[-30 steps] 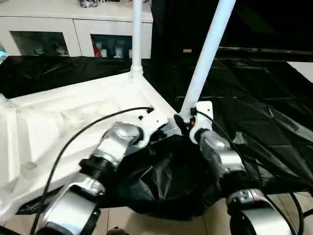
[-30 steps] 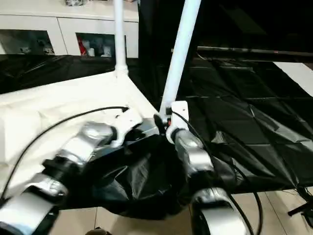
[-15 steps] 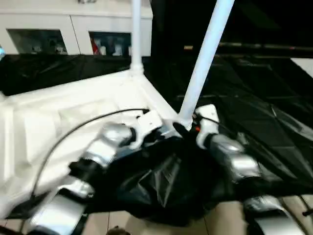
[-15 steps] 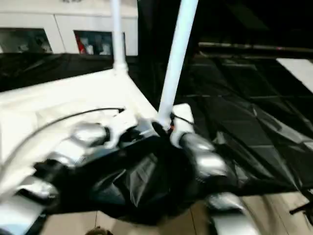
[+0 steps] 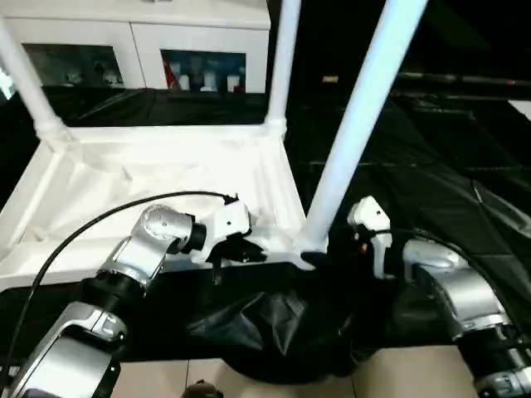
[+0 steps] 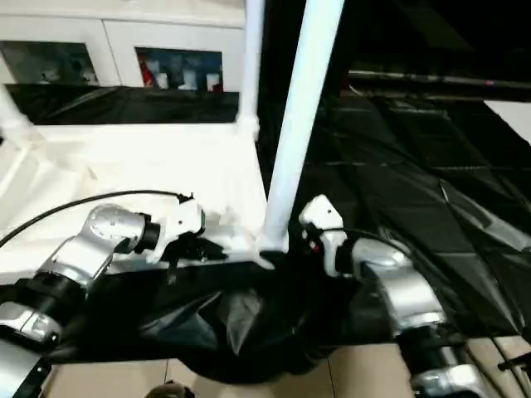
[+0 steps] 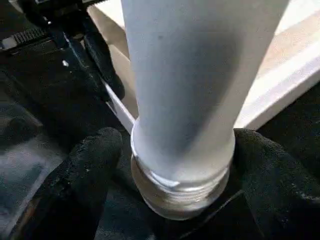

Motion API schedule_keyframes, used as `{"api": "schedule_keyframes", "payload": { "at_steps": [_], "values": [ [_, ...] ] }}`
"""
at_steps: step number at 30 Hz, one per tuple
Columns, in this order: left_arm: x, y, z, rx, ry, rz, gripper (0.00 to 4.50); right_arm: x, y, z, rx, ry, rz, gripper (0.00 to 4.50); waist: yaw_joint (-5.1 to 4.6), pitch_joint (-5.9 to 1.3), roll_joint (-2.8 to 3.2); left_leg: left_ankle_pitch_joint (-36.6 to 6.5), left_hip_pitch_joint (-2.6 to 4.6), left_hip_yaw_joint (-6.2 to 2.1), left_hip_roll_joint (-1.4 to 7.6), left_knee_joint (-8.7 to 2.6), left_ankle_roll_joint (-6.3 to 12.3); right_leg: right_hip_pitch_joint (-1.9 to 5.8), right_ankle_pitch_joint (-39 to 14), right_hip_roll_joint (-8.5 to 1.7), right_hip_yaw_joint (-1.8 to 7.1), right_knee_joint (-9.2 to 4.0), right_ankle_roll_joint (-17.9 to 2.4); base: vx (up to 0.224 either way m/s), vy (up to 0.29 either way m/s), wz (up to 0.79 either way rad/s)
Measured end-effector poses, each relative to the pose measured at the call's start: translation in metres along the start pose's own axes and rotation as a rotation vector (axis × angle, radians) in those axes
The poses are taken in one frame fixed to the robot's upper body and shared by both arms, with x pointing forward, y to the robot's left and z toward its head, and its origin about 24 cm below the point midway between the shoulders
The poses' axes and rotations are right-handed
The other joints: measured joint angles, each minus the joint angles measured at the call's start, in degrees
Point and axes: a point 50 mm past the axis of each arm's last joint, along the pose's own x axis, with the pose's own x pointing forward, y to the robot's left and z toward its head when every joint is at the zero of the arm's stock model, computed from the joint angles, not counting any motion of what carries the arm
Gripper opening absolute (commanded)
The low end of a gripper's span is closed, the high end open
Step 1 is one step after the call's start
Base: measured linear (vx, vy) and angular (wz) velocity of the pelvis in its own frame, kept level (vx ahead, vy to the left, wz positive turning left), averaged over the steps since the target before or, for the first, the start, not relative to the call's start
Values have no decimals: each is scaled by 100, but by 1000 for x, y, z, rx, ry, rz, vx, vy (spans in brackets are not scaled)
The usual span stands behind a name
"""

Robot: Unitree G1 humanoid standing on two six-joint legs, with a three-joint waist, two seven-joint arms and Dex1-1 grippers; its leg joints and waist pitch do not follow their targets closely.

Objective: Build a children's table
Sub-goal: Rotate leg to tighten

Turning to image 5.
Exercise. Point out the white glass-door cabinet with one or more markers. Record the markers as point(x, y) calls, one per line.
point(124, 37)

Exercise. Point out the large black box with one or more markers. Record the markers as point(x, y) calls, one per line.
point(415, 37)

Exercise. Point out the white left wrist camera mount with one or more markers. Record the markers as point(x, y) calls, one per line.
point(226, 224)

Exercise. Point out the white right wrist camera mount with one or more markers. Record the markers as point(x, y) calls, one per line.
point(373, 224)

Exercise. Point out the dark rounded robot foot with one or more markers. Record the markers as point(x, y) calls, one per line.
point(203, 391)

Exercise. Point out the white blue carton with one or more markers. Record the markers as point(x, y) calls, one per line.
point(209, 81)

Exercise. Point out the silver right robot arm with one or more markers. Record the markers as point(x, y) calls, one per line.
point(456, 282)

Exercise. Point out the light blue white panel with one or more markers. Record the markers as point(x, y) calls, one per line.
point(5, 83)

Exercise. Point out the black plastic mat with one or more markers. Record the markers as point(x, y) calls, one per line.
point(435, 166)

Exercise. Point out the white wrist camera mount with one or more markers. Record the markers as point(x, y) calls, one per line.
point(373, 224)
point(226, 224)

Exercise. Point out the white plastic table leg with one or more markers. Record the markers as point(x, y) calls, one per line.
point(284, 62)
point(365, 103)
point(29, 83)

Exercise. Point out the white plastic table top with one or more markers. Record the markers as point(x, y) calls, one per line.
point(145, 166)

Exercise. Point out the dark horizontal metal rail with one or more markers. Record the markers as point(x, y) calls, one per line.
point(464, 79)

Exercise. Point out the red box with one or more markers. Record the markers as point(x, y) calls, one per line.
point(170, 76)

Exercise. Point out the yellow label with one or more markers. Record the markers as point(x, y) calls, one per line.
point(330, 78)

